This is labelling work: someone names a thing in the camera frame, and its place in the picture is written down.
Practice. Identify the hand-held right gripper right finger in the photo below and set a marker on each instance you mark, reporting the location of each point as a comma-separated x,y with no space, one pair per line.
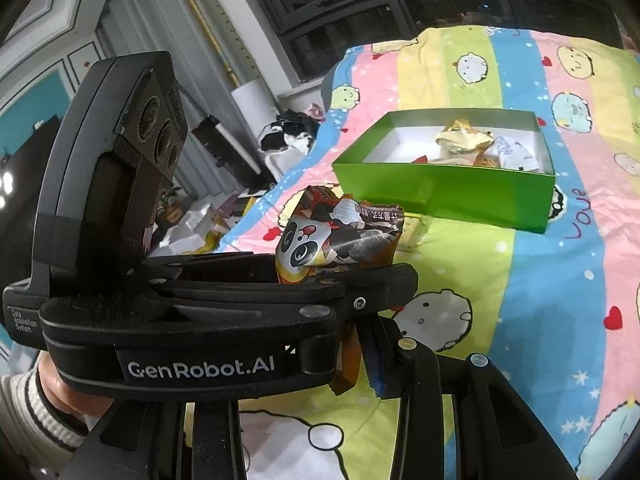
382,385

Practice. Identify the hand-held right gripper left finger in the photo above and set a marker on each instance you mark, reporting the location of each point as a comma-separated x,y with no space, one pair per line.
215,440

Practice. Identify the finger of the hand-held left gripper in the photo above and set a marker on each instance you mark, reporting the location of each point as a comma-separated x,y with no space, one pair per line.
300,292
210,266

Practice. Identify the orange panda snack packet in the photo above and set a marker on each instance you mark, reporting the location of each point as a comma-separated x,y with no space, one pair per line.
320,240

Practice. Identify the green cardboard box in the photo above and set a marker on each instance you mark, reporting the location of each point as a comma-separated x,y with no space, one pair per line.
440,195

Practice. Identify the gold snack packet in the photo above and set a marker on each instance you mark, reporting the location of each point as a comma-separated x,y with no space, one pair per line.
462,135

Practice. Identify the person's left forearm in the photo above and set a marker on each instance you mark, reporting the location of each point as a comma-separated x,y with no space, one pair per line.
35,420

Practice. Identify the person's left hand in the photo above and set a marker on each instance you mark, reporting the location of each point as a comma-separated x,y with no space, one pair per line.
70,395

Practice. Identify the white boxes pile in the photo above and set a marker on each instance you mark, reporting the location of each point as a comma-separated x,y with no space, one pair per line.
192,225

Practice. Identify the potted green plant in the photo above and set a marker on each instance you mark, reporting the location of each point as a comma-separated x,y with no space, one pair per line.
172,207

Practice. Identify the black pole tool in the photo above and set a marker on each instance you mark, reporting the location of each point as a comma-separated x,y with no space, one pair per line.
220,135

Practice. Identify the black and white cloth pile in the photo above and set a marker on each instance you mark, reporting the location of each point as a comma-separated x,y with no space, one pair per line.
290,132

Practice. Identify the grey panelled wardrobe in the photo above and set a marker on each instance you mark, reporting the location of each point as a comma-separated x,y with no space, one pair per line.
150,20

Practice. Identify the striped cartoon printed bedsheet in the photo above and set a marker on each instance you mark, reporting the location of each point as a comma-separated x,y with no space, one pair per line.
525,285

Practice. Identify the yellow pipe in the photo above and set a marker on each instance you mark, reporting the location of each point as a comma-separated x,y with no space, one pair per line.
210,25

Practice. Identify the white printed sachet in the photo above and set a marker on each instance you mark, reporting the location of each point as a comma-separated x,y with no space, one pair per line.
515,155

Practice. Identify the dark window frame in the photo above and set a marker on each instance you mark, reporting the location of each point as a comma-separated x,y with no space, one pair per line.
400,0

